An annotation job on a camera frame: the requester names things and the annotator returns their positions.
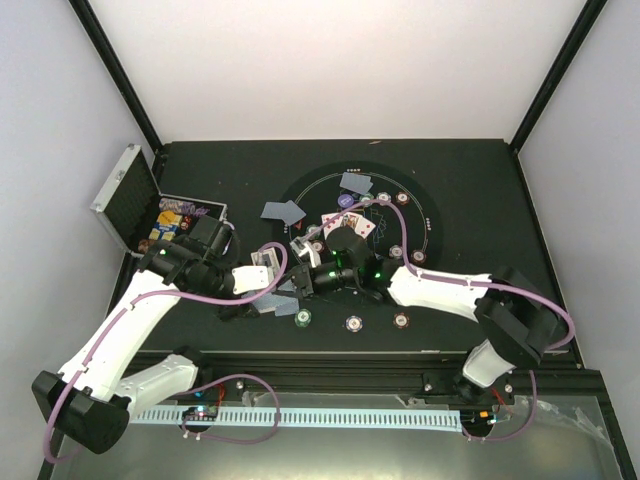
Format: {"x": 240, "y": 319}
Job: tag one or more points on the round black poker mat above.
{"x": 415, "y": 226}

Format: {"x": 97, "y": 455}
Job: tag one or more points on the aluminium poker chip case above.
{"x": 134, "y": 211}

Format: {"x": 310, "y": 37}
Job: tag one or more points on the blue white poker chip stack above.
{"x": 354, "y": 324}

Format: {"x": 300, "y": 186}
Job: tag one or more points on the face-up red card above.
{"x": 330, "y": 223}
{"x": 364, "y": 227}

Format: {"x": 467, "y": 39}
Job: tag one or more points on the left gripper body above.
{"x": 226, "y": 311}

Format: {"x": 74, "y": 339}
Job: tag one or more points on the red brown poker chip stack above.
{"x": 401, "y": 321}

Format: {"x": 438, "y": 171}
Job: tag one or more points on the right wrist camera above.
{"x": 304, "y": 251}

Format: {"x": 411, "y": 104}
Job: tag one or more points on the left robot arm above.
{"x": 89, "y": 399}

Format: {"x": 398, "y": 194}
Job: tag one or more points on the white slotted cable duct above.
{"x": 393, "y": 419}

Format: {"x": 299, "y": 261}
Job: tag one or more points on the green poker chip stack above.
{"x": 303, "y": 318}

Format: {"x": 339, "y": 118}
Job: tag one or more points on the right base circuit board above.
{"x": 482, "y": 417}

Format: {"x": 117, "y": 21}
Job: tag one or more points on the face-up court card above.
{"x": 352, "y": 220}

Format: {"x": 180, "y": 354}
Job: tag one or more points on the base circuit board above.
{"x": 200, "y": 413}
{"x": 482, "y": 417}

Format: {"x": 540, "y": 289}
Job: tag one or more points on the black aluminium rail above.
{"x": 337, "y": 371}

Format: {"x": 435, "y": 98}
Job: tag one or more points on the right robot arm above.
{"x": 517, "y": 326}

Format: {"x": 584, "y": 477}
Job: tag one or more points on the blue playing card deck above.
{"x": 276, "y": 304}

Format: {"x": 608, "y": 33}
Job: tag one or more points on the left base circuit board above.
{"x": 200, "y": 413}

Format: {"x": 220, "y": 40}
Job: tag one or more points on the purple round button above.
{"x": 345, "y": 201}

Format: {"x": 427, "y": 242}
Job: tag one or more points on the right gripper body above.
{"x": 320, "y": 285}

